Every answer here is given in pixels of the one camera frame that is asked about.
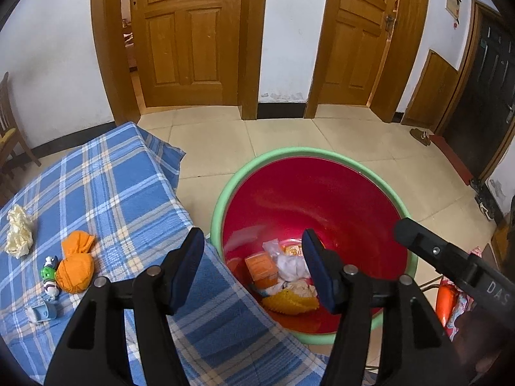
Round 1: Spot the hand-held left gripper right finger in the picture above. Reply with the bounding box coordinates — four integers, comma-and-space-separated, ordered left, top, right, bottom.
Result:
302, 229, 469, 386

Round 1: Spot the white tissue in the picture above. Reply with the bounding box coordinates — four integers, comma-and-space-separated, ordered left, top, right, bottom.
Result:
276, 255, 312, 282

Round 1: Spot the wooden panel door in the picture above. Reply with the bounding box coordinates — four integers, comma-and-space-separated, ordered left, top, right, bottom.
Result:
129, 0, 244, 107
316, 0, 403, 107

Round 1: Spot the crumpled cream tissue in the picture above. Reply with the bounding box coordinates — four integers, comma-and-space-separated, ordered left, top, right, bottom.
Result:
6, 205, 36, 258

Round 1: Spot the orange plastic bag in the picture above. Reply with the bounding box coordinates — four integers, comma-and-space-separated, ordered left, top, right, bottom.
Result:
436, 277, 477, 340

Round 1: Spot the wooden chair with cushion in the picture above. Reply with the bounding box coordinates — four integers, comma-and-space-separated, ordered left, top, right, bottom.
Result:
0, 72, 42, 206

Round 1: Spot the wooden door frame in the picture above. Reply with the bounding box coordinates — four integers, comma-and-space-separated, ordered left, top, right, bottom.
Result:
90, 0, 269, 125
306, 0, 432, 123

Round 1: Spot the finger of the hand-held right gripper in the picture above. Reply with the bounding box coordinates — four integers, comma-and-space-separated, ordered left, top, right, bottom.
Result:
393, 218, 480, 290

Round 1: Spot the small green white toy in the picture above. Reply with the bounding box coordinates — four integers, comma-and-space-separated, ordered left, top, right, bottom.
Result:
40, 255, 62, 302

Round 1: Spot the orange cloth pouch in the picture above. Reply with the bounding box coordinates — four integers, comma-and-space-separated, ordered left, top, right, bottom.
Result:
55, 231, 96, 294

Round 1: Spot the red bin with green rim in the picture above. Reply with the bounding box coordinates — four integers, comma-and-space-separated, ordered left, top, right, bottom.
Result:
210, 147, 419, 345

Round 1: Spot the wooden wall panel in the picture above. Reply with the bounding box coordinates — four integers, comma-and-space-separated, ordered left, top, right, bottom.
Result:
402, 49, 459, 129

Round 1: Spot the dark entrance door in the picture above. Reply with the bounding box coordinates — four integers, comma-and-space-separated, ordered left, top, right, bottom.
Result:
443, 2, 515, 179

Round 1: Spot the blue plaid tablecloth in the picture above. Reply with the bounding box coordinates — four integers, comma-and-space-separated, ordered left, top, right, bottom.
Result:
0, 123, 334, 386

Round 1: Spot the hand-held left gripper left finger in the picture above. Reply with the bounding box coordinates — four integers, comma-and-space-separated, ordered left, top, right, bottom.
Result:
44, 228, 206, 386

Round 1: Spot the small orange box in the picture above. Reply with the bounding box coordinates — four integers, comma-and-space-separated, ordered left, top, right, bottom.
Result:
245, 253, 278, 284

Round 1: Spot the small blue plastic piece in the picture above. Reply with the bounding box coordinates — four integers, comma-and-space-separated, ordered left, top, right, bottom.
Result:
26, 301, 59, 324

